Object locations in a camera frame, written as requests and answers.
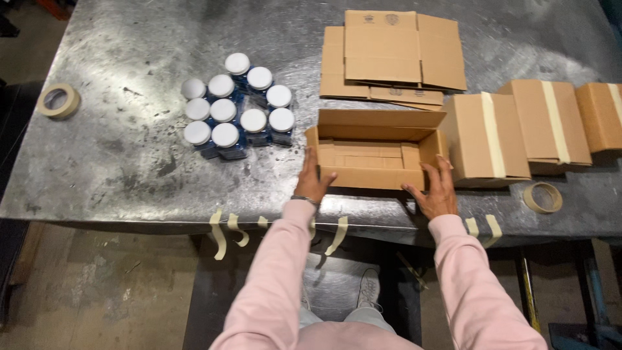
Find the person's right hand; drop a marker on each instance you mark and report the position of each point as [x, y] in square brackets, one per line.
[437, 197]

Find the taped closed cardboard box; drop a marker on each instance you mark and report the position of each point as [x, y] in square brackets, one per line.
[597, 116]
[469, 141]
[532, 121]

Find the person's white shoe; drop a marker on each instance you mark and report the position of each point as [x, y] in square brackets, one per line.
[369, 289]
[305, 300]

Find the person's left hand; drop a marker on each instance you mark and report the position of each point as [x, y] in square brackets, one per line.
[309, 182]

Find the row of masking tape strips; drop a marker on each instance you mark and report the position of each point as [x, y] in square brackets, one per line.
[217, 236]

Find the masking tape roll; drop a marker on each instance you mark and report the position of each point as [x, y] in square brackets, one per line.
[529, 203]
[44, 108]

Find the yellow metal bar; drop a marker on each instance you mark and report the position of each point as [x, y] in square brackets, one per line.
[528, 291]

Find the person's pink sweatshirt body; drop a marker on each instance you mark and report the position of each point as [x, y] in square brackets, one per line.
[359, 340]

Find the cluster of white-lidded jars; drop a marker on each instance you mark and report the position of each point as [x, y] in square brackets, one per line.
[226, 112]

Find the blue metal frame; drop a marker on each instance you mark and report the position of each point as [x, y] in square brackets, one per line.
[595, 291]

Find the flattened cardboard box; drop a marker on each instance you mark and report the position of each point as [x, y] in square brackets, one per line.
[335, 78]
[388, 48]

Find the person's grey trousers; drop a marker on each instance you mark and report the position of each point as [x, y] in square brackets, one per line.
[369, 318]

